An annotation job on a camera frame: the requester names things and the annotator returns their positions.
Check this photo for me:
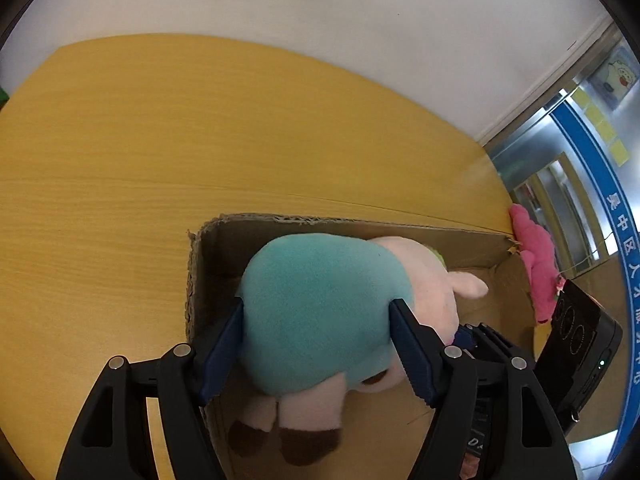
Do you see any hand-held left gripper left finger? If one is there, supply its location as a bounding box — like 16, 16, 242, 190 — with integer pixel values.
56, 297, 246, 480

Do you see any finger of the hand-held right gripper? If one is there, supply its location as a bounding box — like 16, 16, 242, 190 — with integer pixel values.
452, 322, 528, 361

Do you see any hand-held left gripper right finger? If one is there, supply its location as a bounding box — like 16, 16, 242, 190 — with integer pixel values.
389, 299, 583, 480

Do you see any pig plush toy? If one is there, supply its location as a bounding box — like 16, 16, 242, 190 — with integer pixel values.
227, 232, 490, 466

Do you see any cardboard box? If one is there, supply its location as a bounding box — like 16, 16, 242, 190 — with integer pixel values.
186, 212, 566, 480

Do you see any wooden desktop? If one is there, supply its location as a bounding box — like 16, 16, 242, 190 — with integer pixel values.
0, 34, 526, 480

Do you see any pink plush toy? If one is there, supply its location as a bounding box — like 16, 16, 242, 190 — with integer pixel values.
509, 203, 563, 326

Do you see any blue lettered banner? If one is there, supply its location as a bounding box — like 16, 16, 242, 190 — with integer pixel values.
550, 90, 640, 376

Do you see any metal door frame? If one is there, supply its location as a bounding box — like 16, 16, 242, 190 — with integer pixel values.
490, 25, 640, 281

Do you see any cartoon wall picture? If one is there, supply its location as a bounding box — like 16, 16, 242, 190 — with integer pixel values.
587, 45, 639, 108

